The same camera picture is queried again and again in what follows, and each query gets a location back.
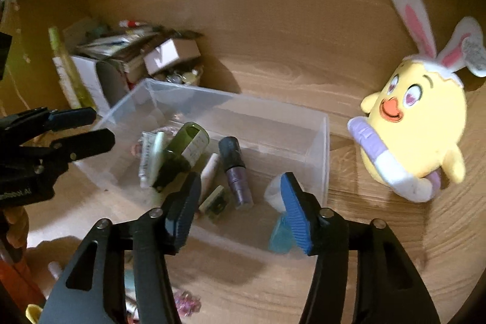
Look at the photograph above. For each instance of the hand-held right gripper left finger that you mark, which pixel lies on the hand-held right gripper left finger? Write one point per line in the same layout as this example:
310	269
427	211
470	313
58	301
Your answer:
183	214

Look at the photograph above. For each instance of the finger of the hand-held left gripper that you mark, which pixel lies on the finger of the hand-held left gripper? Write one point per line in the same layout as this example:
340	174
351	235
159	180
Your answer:
72	117
91	141

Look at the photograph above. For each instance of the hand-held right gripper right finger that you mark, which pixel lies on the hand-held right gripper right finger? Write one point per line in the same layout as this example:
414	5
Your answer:
296	217

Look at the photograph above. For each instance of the blue tape roll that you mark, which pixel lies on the blue tape roll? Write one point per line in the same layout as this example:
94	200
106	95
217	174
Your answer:
281	238

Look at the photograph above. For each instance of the white green mahjong tile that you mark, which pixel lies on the white green mahjong tile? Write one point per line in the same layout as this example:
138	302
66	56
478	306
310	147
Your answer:
214	202

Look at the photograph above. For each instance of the pink lip gloss tube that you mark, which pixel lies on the pink lip gloss tube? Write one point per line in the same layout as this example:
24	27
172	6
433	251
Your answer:
210	176

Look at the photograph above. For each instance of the white patterned sachet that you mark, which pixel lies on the white patterned sachet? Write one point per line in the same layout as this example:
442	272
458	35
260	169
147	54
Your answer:
145	160

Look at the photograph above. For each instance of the white green tube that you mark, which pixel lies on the white green tube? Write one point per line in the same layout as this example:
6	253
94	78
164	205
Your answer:
158	155

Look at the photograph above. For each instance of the purple nail polish bottle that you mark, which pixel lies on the purple nail polish bottle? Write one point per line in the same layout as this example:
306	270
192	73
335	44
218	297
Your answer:
237	176

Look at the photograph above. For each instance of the green bottle black cap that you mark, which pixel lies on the green bottle black cap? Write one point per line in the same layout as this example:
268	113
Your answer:
186	147

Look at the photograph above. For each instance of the clear plastic storage bin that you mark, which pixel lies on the clear plastic storage bin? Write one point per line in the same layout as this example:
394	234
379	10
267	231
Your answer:
273	141

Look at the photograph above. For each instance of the person's left hand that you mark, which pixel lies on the person's left hand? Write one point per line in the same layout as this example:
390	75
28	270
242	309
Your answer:
16	229

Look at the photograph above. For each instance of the white paper box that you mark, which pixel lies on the white paper box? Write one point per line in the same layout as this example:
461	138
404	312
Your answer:
89	81

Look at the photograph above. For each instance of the yellow-green spray bottle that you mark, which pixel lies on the yellow-green spray bottle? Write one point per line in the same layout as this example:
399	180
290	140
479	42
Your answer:
70	73

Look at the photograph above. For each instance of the stack of books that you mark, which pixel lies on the stack of books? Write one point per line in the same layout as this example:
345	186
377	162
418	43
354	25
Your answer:
121	47

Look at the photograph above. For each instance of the pink glitter hair clip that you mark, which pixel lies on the pink glitter hair clip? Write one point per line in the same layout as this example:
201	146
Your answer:
186	301

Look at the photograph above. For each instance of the white cream tube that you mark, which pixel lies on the white cream tube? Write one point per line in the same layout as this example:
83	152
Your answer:
55	269

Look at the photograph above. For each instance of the red white pen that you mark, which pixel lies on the red white pen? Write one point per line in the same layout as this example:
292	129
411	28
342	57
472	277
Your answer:
133	24

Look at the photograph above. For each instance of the clear glass bowl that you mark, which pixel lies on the clear glass bowl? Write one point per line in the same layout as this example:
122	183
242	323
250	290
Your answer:
184	77

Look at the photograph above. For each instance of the small cardboard box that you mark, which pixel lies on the small cardboard box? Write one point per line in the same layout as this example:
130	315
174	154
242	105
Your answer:
171	52

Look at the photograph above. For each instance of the yellow cloth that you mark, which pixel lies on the yellow cloth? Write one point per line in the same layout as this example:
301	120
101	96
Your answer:
33	314

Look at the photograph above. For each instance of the yellow chick plush toy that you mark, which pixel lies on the yellow chick plush toy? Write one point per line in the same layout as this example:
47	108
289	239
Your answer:
421	119

